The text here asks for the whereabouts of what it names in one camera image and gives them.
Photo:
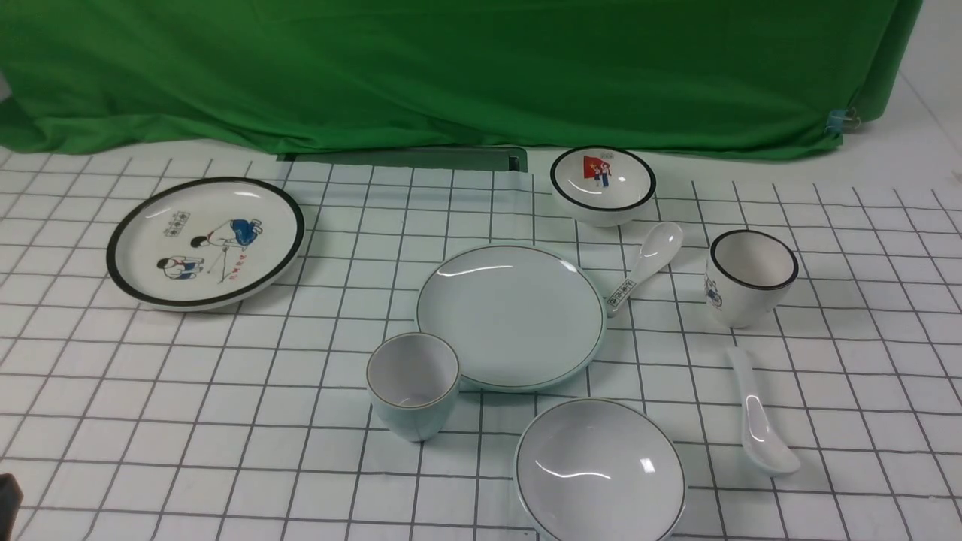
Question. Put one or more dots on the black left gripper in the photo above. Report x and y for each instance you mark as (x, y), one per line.
(10, 501)

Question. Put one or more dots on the pale green cup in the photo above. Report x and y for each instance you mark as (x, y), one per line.
(413, 380)

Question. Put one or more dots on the pale green bowl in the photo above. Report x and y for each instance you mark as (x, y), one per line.
(594, 469)

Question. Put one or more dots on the plain white spoon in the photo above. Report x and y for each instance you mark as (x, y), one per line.
(764, 447)

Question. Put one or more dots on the white grid tablecloth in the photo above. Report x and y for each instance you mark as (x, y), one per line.
(120, 422)

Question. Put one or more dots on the black-rimmed illustrated plate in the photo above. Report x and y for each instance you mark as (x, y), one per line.
(205, 243)

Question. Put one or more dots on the pale green plate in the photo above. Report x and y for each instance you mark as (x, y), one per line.
(519, 318)

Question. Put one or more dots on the small black-rimmed illustrated bowl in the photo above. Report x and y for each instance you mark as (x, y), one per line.
(601, 186)

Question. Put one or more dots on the white black-rimmed cup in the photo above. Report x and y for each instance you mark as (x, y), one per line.
(747, 274)

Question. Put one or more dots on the green backdrop cloth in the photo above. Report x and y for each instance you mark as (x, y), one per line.
(745, 80)

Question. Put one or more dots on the blue binder clip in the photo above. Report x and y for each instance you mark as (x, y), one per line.
(843, 121)

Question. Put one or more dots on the white spoon with patterned handle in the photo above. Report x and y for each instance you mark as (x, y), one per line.
(659, 247)

